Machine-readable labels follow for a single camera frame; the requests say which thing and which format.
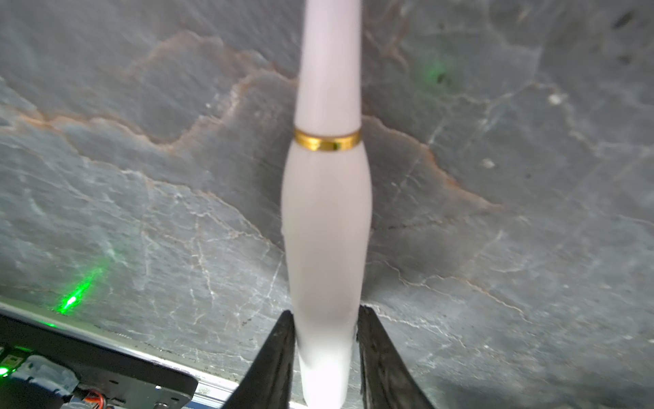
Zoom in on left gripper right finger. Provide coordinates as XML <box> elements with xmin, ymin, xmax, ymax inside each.
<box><xmin>357</xmin><ymin>305</ymin><xmax>434</xmax><ymax>409</ymax></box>

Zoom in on white electric toothbrush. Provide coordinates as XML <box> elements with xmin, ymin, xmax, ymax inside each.
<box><xmin>281</xmin><ymin>1</ymin><xmax>372</xmax><ymax>408</ymax></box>

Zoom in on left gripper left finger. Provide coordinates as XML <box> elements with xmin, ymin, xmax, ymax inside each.
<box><xmin>222</xmin><ymin>310</ymin><xmax>296</xmax><ymax>409</ymax></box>

